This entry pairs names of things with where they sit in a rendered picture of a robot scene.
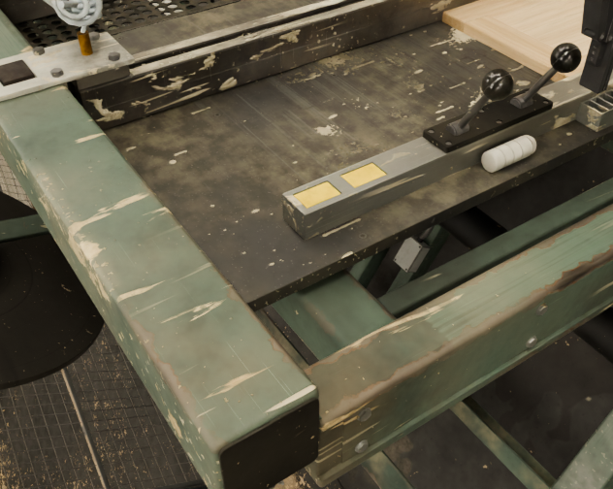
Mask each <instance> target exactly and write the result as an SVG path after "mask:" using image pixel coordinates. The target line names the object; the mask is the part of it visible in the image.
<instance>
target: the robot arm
mask: <svg viewBox="0 0 613 489"><path fill-rule="evenodd" d="M581 33H582V34H583V35H585V36H587V37H590V38H592V40H591V43H590V47H589V50H588V54H587V58H586V61H585V65H584V68H583V72H582V75H581V79H580V82H579V84H580V85H582V86H584V87H585V88H587V89H589V90H591V91H593V92H594V93H596V94H599V93H601V92H603V91H605V90H606V88H607V85H608V83H609V80H610V76H611V73H612V70H613V0H585V1H584V10H583V19H582V28H581Z"/></svg>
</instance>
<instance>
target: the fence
mask: <svg viewBox="0 0 613 489"><path fill-rule="evenodd" d="M582 72H583V71H582ZM582 72H580V73H577V74H575V75H572V76H570V77H567V78H565V79H563V80H560V81H556V82H554V83H551V84H549V85H546V86H544V87H542V88H540V89H539V90H538V91H537V92H536V93H538V94H540V95H542V96H543V97H545V98H547V99H549V100H551V101H552V102H553V107H552V109H551V110H548V111H546V112H544V113H541V114H538V115H535V116H533V117H531V118H528V119H526V120H524V121H521V122H519V123H517V124H514V125H512V126H510V127H507V128H505V129H503V130H500V131H499V132H497V133H494V134H492V135H490V136H487V137H485V138H483V139H480V140H478V141H476V142H473V143H471V144H469V145H466V146H464V147H460V148H458V149H456V150H453V151H451V152H449V153H445V152H444V151H442V150H441V149H439V148H438V147H436V146H435V145H433V144H432V143H430V142H429V141H428V140H426V139H425V138H423V137H421V138H418V139H416V140H413V141H411V142H408V143H406V144H404V145H401V146H399V147H395V148H392V149H390V150H387V151H385V152H382V153H380V154H378V155H376V156H374V157H371V158H369V159H366V160H364V161H361V162H359V163H357V164H354V165H352V166H349V167H347V168H344V169H342V170H339V171H337V172H334V173H332V174H330V175H328V176H326V177H323V178H321V179H317V180H314V181H312V182H310V183H307V184H305V185H302V186H300V187H297V188H295V189H292V190H290V191H287V192H285V193H283V194H282V209H283V219H284V220H285V221H286V222H287V223H288V224H289V225H290V226H291V227H292V228H293V229H294V230H295V231H296V232H297V233H298V234H299V235H300V236H301V237H302V238H303V239H304V240H308V239H310V238H312V237H314V236H316V235H319V234H321V233H323V232H325V231H328V230H330V229H332V228H334V227H337V226H339V225H341V224H342V223H345V222H347V221H349V220H351V219H353V218H356V217H358V216H360V215H362V214H365V213H367V212H370V211H373V210H375V209H377V208H379V207H382V206H384V205H386V204H388V203H390V202H393V201H395V200H397V199H399V198H402V197H403V196H405V195H407V194H410V193H412V192H414V191H416V190H419V189H421V188H423V187H425V186H427V185H430V184H432V183H434V182H436V181H439V180H441V179H444V178H447V177H449V176H451V175H453V174H456V173H458V172H460V171H462V170H464V169H466V168H468V167H470V166H472V165H475V164H477V163H479V162H481V157H482V154H483V153H484V152H485V151H487V150H490V149H492V148H494V147H498V146H500V145H502V144H504V143H507V142H509V141H511V140H514V139H516V138H518V137H520V136H524V135H529V136H531V137H533V138H535V137H538V136H540V135H542V134H544V133H546V132H549V131H551V130H553V129H555V128H558V127H560V126H562V125H564V124H567V123H569V122H571V121H572V120H575V119H576V116H577V113H578V110H579V107H580V104H581V103H582V102H584V101H586V100H589V99H591V98H593V97H596V96H598V95H599V94H601V93H604V92H606V91H608V90H611V89H613V70H612V73H611V76H610V80H609V83H608V85H607V88H606V90H605V91H603V92H601V93H599V94H596V93H594V92H593V91H591V90H589V89H587V88H585V87H584V86H582V85H580V84H579V82H580V79H581V75H582ZM371 163H372V164H374V165H375V166H376V167H377V168H379V169H380V170H381V171H382V172H384V173H385V174H386V175H385V176H383V177H380V178H378V179H374V180H372V181H369V182H367V183H365V184H362V185H360V186H358V187H355V188H354V187H353V186H352V185H351V184H350V183H348V182H347V181H346V180H345V179H343V178H342V177H341V176H343V175H345V174H347V173H350V172H352V171H355V170H357V169H360V168H362V167H364V166H367V165H369V164H371ZM324 182H328V183H329V184H330V185H331V186H332V187H334V188H335V189H336V190H337V191H338V192H339V193H340V195H338V196H335V197H333V198H331V199H328V200H326V201H323V202H321V203H319V204H316V205H314V206H312V207H309V208H306V207H305V206H304V205H303V204H302V203H301V202H300V201H299V200H298V199H297V198H295V197H294V195H296V194H299V193H301V192H303V191H306V190H308V189H311V188H312V187H314V186H317V185H319V184H322V183H324Z"/></svg>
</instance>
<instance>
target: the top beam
mask: <svg viewBox="0 0 613 489"><path fill-rule="evenodd" d="M32 49H33V48H32V46H31V45H30V44H29V43H28V42H27V40H26V39H25V38H24V37H23V36H22V34H21V33H20V32H19V31H18V30H17V28H16V27H15V26H14V25H13V24H12V22H11V21H10V20H9V19H8V18H7V16H6V15H5V14H4V13H3V12H2V10H1V9H0V59H3V58H7V57H11V56H15V55H18V54H23V53H27V52H30V51H32ZM0 152H1V154H2V155H3V157H4V158H5V160H6V162H7V163H8V165H9V167H10V168H11V170H12V171H13V173H14V175H15V176H16V179H17V180H18V182H19V183H20V185H21V187H22V188H23V190H24V191H25V193H26V195H27V196H28V198H29V200H30V201H31V203H32V204H33V206H34V208H35V209H36V211H37V213H38V214H39V216H40V217H41V219H42V220H43V221H44V223H45V224H46V226H47V228H48V230H49V232H50V233H51V235H52V236H53V238H54V240H55V241H56V243H57V245H58V246H59V248H60V249H61V251H62V253H63V254H64V256H65V257H66V259H67V261H68V262H69V264H70V266H71V267H72V269H73V270H74V272H75V274H76V275H77V277H78V279H79V280H80V282H81V284H82V286H83V287H84V289H85V290H86V292H87V294H88V295H89V297H90V299H91V300H92V302H93V303H94V305H95V307H96V308H97V310H98V311H99V312H100V314H101V315H102V317H103V319H104V320H105V322H106V323H107V325H108V327H109V328H110V330H111V332H112V333H113V335H114V337H115V339H116V340H117V342H118V344H119V345H120V347H121V348H122V350H123V352H124V353H125V355H126V356H127V358H128V360H129V361H130V363H131V365H132V366H133V368H134V369H135V371H136V373H137V374H138V376H139V378H140V379H141V381H142V382H143V384H144V386H145V388H146V389H147V391H148V393H149V394H150V396H151V398H152V399H153V401H154V402H155V404H156V405H157V406H158V408H159V410H160V411H161V413H162V414H163V416H164V418H165V419H166V421H167V422H168V424H169V426H170V427H171V429H172V431H173V432H174V434H175V435H176V437H177V439H178V441H179V443H180V444H181V446H182V447H183V449H184V451H185V452H186V454H187V455H188V457H189V459H190V460H191V462H192V464H193V465H194V467H195V468H196V470H197V472H198V473H199V475H200V477H201V478H202V479H203V480H204V482H205V484H206V485H207V487H208V488H209V489H269V488H271V487H273V486H274V485H276V484H278V483H279V482H280V481H282V480H283V479H285V478H287V477H288V476H290V475H292V474H293V473H296V472H297V471H299V470H301V469H302V468H304V467H306V466H307V465H309V464H310V463H312V462H313V461H315V460H316V458H317V457H318V447H319V400H318V399H319V391H318V388H317V387H316V385H315V384H314V383H313V382H312V381H311V379H310V378H309V377H308V376H307V374H306V373H305V372H304V371H303V370H302V368H301V367H300V366H299V365H298V364H297V362H296V361H295V360H294V359H293V358H292V356H291V355H290V354H289V353H288V352H287V350H286V349H285V348H284V347H283V346H282V345H281V343H280V342H279V341H278V340H277V339H276V337H275V336H274V335H273V334H272V332H271V331H270V330H269V329H268V328H267V326H266V325H265V324H264V323H263V322H262V320H261V319H260V318H259V317H258V316H257V314H256V313H255V312H254V311H253V310H252V308H251V307H250V306H249V305H248V304H247V303H246V301H245V300H244V299H243V298H242V296H241V295H240V294H239V293H238V292H237V290H236V289H235V288H234V287H233V286H232V284H231V283H230V282H229V281H228V280H227V278H226V277H225V276H223V275H222V273H221V272H220V271H219V270H218V269H217V268H216V266H215V265H214V264H213V263H212V262H211V260H210V259H209V258H208V257H207V255H206V254H205V253H204V252H203V251H202V249H201V248H200V247H199V246H198V245H197V243H196V242H195V241H194V240H193V239H192V237H191V236H190V235H189V234H188V233H187V231H186V230H185V229H184V228H183V227H182V226H181V224H180V223H179V222H178V221H177V219H176V218H175V217H174V216H173V215H172V213H171V212H170V211H169V210H168V209H167V207H166V206H165V205H164V204H163V203H162V201H161V200H160V199H159V198H158V197H157V195H156V194H155V193H154V192H153V191H152V189H151V188H150V187H149V186H148V185H147V184H146V182H145V181H144V180H143V179H142V177H141V176H140V175H139V174H138V173H137V171H136V170H135V169H134V168H133V167H132V165H131V164H130V163H129V162H128V161H127V159H126V158H125V157H124V156H123V155H122V153H121V152H120V151H119V150H118V149H117V147H116V146H115V145H114V144H113V143H112V141H111V140H110V139H109V138H108V137H107V135H106V134H105V133H104V132H103V131H102V129H101V128H100V127H99V126H98V125H97V123H96V122H95V121H94V120H93V119H92V117H91V116H90V115H89V114H88V113H87V111H86V110H85V109H84V108H83V107H82V106H81V104H80V103H79V102H78V101H77V99H76V98H75V97H74V96H73V95H72V93H71V92H70V91H69V90H68V89H67V87H66V86H65V85H64V84H63V83H61V84H58V85H55V86H51V87H48V88H46V89H42V90H39V91H35V92H32V93H28V94H25V95H22V96H18V97H16V98H12V99H8V100H4V101H1V102H0Z"/></svg>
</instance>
